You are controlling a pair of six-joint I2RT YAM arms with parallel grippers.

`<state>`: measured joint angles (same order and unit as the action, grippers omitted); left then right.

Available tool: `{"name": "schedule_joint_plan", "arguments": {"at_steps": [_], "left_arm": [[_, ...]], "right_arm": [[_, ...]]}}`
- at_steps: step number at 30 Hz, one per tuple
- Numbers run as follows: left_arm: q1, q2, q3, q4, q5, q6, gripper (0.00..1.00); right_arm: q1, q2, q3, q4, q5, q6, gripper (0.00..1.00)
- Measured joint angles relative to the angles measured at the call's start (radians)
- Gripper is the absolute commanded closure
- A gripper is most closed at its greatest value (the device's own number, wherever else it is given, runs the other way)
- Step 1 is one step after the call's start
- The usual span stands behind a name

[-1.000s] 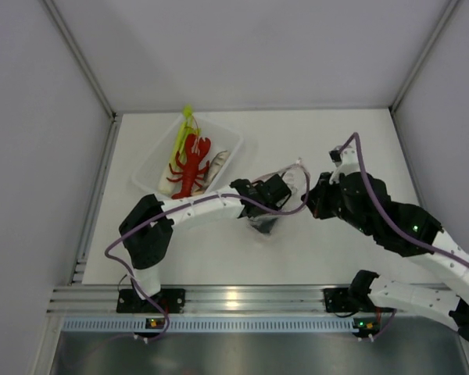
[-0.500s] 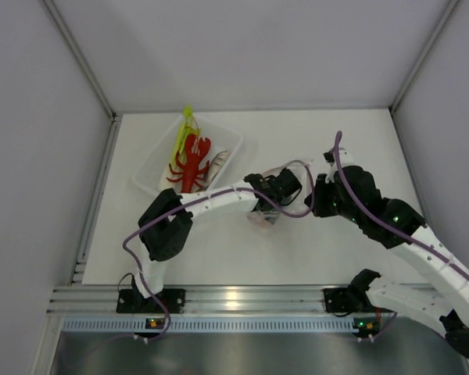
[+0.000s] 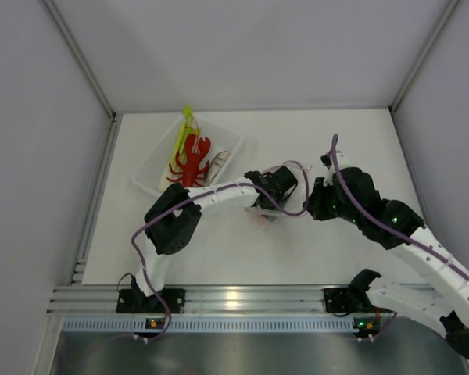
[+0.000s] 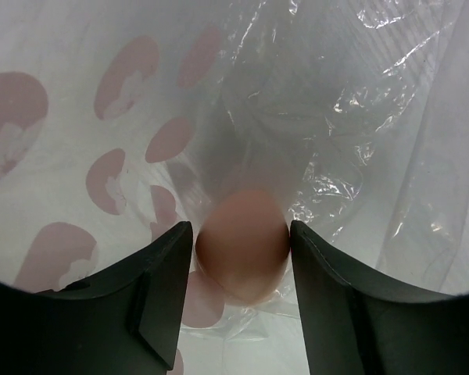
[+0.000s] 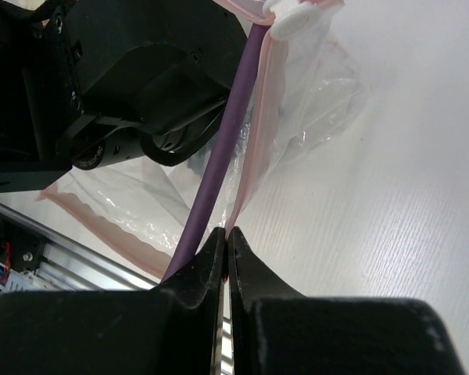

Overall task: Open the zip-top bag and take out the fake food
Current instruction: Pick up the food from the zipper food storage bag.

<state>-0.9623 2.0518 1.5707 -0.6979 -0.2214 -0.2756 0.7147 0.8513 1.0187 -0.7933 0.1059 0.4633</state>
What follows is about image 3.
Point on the fake grey fish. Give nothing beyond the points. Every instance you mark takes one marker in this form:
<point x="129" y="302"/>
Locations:
<point x="215" y="166"/>

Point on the red fake lobster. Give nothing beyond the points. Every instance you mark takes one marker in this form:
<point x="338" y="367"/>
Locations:
<point x="192" y="174"/>

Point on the clear zip top bag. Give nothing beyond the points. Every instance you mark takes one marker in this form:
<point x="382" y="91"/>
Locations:
<point x="289" y="186"/>

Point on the fake green leek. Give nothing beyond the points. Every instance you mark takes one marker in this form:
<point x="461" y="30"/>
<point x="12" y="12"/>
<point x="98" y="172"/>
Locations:
<point x="188" y="126"/>

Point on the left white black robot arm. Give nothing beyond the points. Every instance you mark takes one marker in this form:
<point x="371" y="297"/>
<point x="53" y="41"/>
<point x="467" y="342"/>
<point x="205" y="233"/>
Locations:
<point x="171" y="222"/>

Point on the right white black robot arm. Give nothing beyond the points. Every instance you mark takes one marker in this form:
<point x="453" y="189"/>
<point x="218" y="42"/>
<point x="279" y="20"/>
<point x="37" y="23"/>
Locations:
<point x="350" y="195"/>

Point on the translucent white plastic basket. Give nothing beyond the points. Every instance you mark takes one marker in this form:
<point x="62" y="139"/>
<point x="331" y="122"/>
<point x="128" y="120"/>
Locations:
<point x="152" y="174"/>

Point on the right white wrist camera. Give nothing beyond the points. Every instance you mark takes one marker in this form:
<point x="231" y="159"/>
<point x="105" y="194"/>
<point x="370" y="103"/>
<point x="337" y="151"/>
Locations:
<point x="334" y="161"/>

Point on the white slotted cable duct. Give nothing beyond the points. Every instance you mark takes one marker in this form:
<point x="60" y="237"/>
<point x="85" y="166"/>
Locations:
<point x="183" y="324"/>

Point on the aluminium rail base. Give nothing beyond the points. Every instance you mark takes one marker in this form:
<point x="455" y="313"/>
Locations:
<point x="208" y="300"/>

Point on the left aluminium frame post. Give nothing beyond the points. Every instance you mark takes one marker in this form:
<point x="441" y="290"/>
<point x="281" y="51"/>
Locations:
<point x="75" y="50"/>

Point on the aluminium frame post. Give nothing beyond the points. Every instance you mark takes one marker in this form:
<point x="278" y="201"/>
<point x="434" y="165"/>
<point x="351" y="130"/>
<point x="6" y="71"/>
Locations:
<point x="427" y="48"/>
<point x="75" y="50"/>

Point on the right aluminium frame post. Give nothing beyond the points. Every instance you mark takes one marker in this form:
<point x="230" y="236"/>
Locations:
<point x="427" y="48"/>

